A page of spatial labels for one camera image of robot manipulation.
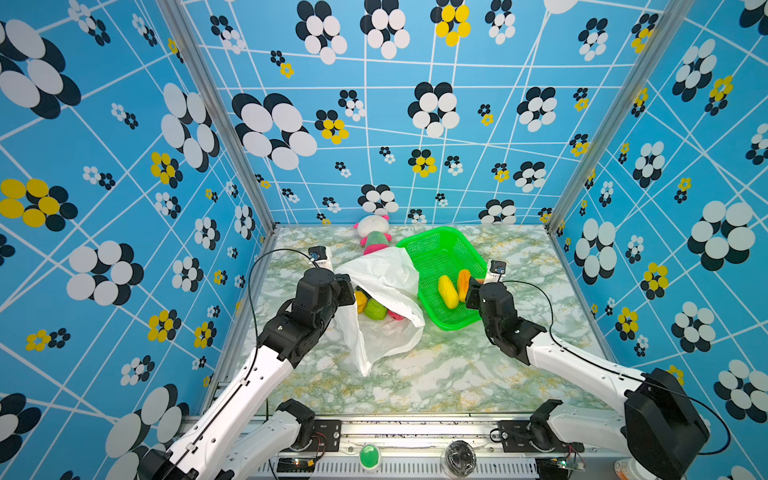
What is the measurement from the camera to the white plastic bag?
702mm

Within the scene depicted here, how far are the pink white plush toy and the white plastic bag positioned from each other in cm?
18

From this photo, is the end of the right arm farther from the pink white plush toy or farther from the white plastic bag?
the pink white plush toy

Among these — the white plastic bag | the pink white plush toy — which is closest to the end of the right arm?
the white plastic bag

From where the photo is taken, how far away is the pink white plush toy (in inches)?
43.3

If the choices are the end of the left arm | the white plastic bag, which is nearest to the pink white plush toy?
the white plastic bag

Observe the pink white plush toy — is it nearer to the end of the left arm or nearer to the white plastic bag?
the white plastic bag
